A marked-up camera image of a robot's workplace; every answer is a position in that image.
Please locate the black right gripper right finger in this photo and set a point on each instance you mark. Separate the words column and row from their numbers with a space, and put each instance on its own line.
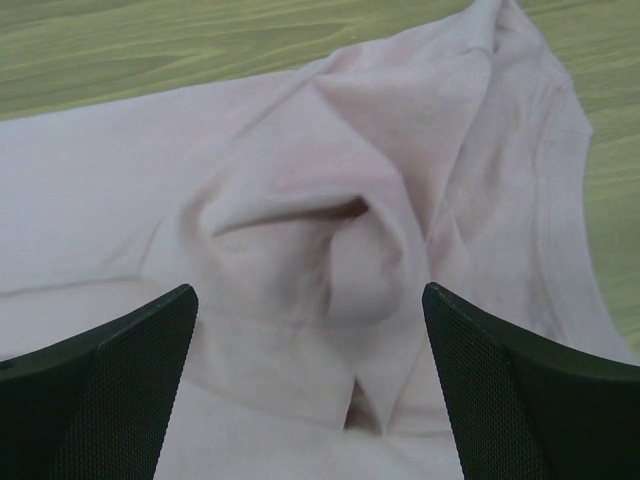
column 524, row 407

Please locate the dusty pink graphic t-shirt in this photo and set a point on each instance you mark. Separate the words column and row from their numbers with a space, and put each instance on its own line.
column 309, row 209

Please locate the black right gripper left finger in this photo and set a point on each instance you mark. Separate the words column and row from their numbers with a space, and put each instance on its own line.
column 97, row 405

